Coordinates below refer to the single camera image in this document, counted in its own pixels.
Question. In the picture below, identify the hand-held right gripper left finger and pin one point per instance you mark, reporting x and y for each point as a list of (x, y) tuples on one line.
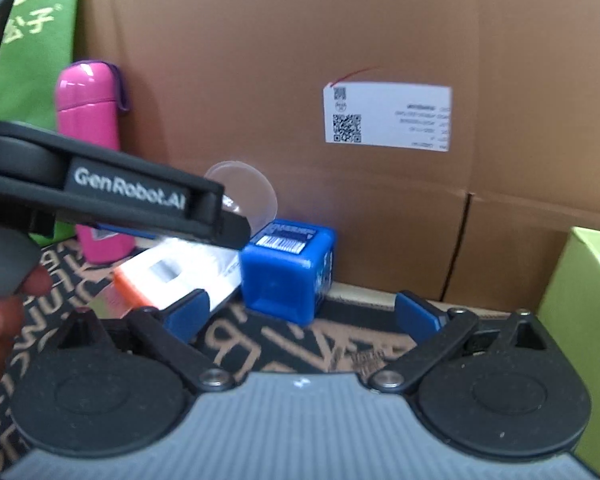
[(189, 316)]

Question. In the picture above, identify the blue cube box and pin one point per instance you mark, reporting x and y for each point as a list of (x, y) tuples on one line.
[(280, 280)]

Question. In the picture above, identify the white and orange box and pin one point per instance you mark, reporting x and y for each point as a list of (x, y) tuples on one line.
[(180, 270)]

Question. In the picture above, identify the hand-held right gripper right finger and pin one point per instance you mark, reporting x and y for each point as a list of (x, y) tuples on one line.
[(419, 316)]

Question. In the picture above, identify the lime green box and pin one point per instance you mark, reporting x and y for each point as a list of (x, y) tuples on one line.
[(580, 320)]

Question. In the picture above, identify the person's left hand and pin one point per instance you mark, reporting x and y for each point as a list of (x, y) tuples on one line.
[(2, 325)]

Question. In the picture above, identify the green fabric bag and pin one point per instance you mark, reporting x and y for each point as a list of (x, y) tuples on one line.
[(40, 45)]

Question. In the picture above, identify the pink bottle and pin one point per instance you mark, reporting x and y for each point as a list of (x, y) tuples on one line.
[(87, 105)]

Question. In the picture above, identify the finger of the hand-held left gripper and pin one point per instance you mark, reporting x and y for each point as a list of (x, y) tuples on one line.
[(235, 232)]

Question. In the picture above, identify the white shipping label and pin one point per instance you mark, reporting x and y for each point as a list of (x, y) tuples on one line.
[(387, 116)]

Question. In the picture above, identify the clear plastic lid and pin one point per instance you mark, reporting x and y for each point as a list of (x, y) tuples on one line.
[(252, 190)]

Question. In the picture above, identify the black letter-patterned tablecloth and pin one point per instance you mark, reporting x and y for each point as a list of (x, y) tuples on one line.
[(290, 345)]

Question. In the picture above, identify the large brown cardboard box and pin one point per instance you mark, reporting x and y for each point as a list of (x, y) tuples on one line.
[(290, 50)]

